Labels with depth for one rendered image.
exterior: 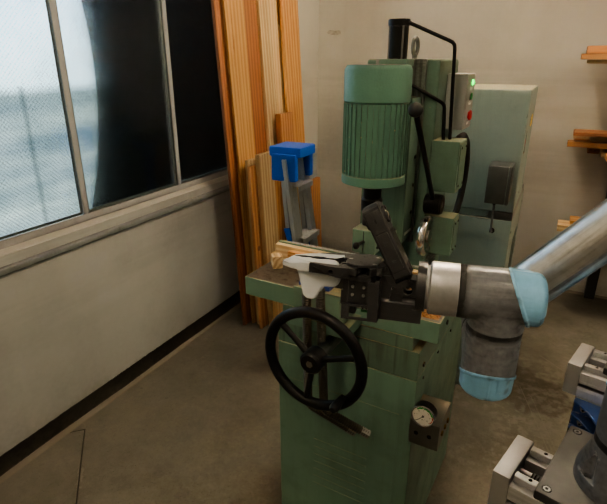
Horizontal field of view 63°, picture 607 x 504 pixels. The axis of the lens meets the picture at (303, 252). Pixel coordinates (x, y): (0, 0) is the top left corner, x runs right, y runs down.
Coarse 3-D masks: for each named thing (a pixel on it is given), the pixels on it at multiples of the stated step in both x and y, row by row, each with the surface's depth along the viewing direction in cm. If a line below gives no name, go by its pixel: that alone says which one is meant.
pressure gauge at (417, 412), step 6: (420, 402) 129; (426, 402) 129; (414, 408) 128; (420, 408) 128; (426, 408) 127; (432, 408) 127; (414, 414) 129; (420, 414) 128; (426, 414) 127; (432, 414) 126; (414, 420) 130; (420, 420) 129; (426, 420) 128; (432, 420) 127; (426, 426) 128
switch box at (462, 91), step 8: (448, 80) 146; (456, 80) 145; (464, 80) 144; (448, 88) 147; (456, 88) 146; (464, 88) 145; (472, 88) 150; (448, 96) 148; (456, 96) 147; (464, 96) 146; (448, 104) 149; (456, 104) 147; (464, 104) 146; (448, 112) 149; (456, 112) 148; (464, 112) 147; (448, 120) 150; (456, 120) 149; (464, 120) 149; (448, 128) 151; (456, 128) 150; (464, 128) 151
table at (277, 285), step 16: (256, 272) 155; (272, 272) 155; (288, 272) 155; (256, 288) 151; (272, 288) 148; (288, 288) 145; (288, 304) 147; (352, 320) 132; (384, 320) 132; (432, 320) 126; (448, 320) 131; (336, 336) 130; (416, 336) 129; (432, 336) 127
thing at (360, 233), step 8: (360, 224) 145; (360, 232) 141; (368, 232) 139; (352, 240) 143; (360, 240) 141; (368, 240) 140; (352, 248) 144; (360, 248) 142; (368, 248) 141; (376, 248) 141
